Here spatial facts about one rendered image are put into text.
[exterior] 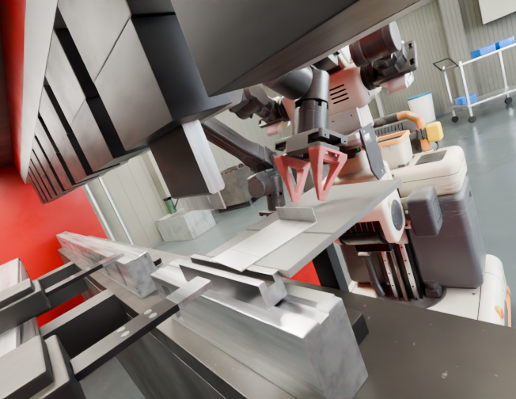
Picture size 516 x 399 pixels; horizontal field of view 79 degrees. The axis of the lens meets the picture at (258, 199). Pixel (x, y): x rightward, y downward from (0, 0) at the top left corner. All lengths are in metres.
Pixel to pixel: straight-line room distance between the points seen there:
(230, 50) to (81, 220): 2.36
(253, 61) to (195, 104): 0.11
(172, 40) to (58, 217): 2.25
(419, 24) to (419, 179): 7.09
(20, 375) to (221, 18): 0.30
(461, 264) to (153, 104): 1.29
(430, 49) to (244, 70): 8.05
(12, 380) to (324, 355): 0.25
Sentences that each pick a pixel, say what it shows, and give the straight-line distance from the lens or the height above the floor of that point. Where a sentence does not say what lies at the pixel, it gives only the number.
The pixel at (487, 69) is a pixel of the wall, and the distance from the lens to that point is 8.14.
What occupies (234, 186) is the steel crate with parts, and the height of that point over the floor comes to 0.41.
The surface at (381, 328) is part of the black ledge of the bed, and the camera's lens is 0.43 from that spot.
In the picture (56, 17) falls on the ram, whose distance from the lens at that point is 0.47.
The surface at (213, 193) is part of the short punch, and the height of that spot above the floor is 1.10.
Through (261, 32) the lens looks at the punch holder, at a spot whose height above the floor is 1.19.
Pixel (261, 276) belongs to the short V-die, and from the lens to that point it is 0.36.
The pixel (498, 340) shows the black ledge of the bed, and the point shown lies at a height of 0.88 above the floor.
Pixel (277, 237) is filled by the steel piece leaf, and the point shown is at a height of 1.00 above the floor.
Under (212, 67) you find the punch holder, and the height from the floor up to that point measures 1.19.
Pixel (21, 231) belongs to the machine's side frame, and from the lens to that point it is 2.48.
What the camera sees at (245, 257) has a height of 1.00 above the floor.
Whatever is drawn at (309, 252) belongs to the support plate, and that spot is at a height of 1.00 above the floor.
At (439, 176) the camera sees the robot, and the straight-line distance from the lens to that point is 1.28.
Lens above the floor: 1.15
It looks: 12 degrees down
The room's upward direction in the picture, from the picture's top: 21 degrees counter-clockwise
